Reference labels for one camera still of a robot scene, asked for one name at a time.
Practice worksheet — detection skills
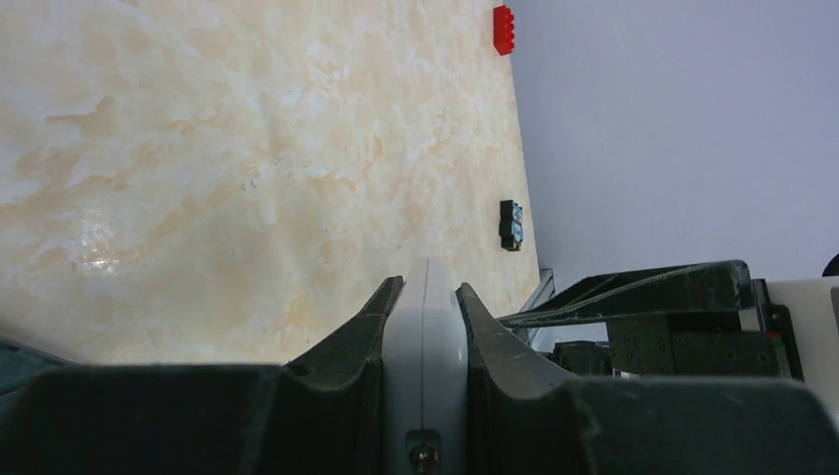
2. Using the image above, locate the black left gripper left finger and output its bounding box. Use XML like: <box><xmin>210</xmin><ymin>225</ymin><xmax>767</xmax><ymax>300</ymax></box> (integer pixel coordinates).
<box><xmin>1</xmin><ymin>276</ymin><xmax>404</xmax><ymax>474</ymax></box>

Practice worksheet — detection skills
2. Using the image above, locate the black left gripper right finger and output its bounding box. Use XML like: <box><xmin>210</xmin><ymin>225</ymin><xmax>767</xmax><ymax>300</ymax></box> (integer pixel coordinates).
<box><xmin>456</xmin><ymin>284</ymin><xmax>838</xmax><ymax>474</ymax></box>

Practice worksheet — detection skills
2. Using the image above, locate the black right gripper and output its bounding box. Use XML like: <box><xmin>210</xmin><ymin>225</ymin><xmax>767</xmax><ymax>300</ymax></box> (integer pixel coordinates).
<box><xmin>499</xmin><ymin>259</ymin><xmax>804</xmax><ymax>381</ymax></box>

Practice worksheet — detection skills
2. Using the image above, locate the white remote control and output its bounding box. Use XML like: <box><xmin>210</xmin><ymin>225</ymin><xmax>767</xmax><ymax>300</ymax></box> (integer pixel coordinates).
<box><xmin>381</xmin><ymin>258</ymin><xmax>468</xmax><ymax>474</ymax></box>

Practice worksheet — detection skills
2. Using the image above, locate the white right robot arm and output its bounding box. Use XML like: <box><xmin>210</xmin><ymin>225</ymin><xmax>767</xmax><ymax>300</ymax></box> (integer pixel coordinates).
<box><xmin>502</xmin><ymin>259</ymin><xmax>838</xmax><ymax>414</ymax></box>

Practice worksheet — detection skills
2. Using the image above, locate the small blue toy car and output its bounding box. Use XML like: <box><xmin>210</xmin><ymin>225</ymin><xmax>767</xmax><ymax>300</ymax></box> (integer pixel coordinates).
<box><xmin>499</xmin><ymin>200</ymin><xmax>524</xmax><ymax>251</ymax></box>

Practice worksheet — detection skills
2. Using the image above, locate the red toy brick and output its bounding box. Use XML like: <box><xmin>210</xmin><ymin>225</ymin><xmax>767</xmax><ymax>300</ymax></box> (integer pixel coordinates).
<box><xmin>493</xmin><ymin>5</ymin><xmax>515</xmax><ymax>56</ymax></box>

